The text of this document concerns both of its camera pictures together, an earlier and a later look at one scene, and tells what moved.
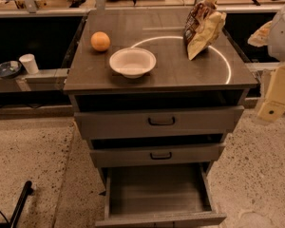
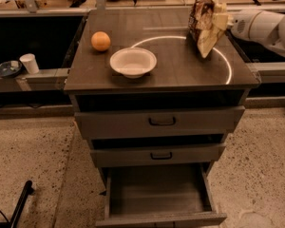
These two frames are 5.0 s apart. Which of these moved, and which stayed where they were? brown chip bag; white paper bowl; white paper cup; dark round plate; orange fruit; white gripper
Moved: brown chip bag; white gripper
Stayed: white paper bowl; orange fruit; white paper cup; dark round plate
